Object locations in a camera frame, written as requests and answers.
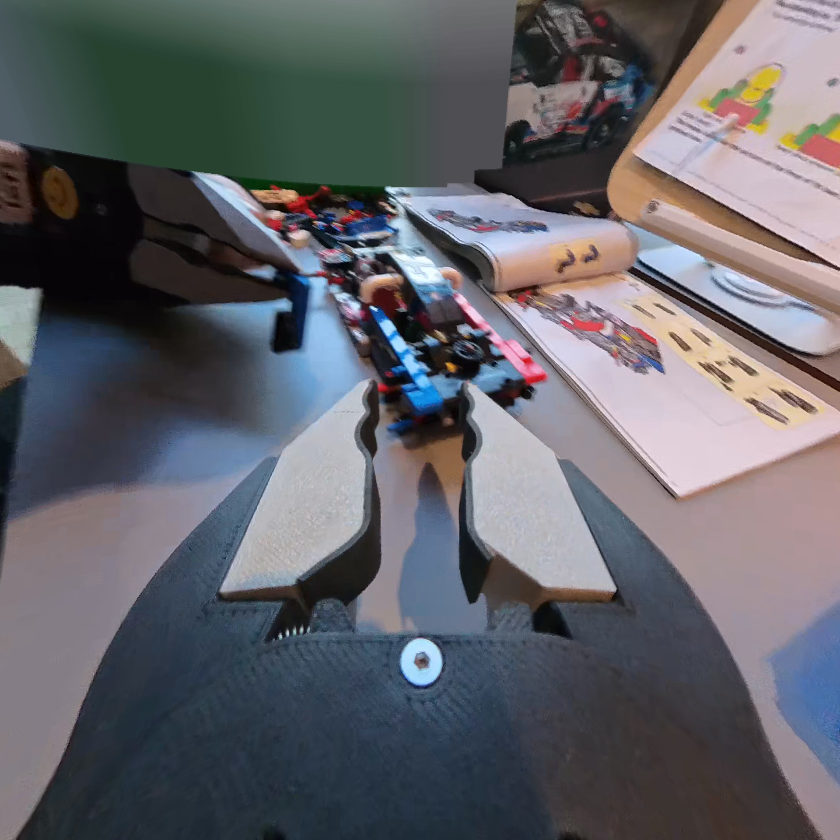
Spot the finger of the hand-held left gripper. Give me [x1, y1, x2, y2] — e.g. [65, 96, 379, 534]
[133, 238, 291, 305]
[189, 171, 304, 274]

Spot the toy car set box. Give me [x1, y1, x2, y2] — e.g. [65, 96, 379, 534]
[472, 0, 726, 219]

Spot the pile of loose toy pieces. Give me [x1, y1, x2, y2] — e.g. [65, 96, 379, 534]
[251, 185, 403, 249]

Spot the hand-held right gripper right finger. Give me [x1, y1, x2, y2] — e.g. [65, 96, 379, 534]
[459, 382, 618, 605]

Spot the white stand base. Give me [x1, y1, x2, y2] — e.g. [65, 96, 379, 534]
[635, 244, 840, 358]

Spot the printed instruction sheet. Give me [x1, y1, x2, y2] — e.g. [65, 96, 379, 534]
[632, 0, 840, 271]

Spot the blue L-shaped toy beam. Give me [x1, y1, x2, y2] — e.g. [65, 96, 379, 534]
[271, 271, 312, 353]

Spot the wooden document stand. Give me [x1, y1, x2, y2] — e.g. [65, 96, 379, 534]
[605, 0, 840, 316]

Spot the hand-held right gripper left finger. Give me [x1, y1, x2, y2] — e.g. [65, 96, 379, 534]
[218, 379, 383, 603]

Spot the partly built toy car chassis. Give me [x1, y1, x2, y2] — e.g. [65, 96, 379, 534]
[318, 245, 550, 435]

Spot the blue plastic bin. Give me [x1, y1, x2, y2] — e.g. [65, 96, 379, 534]
[766, 602, 840, 785]

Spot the open building instruction booklet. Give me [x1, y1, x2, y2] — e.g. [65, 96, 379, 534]
[387, 187, 840, 501]

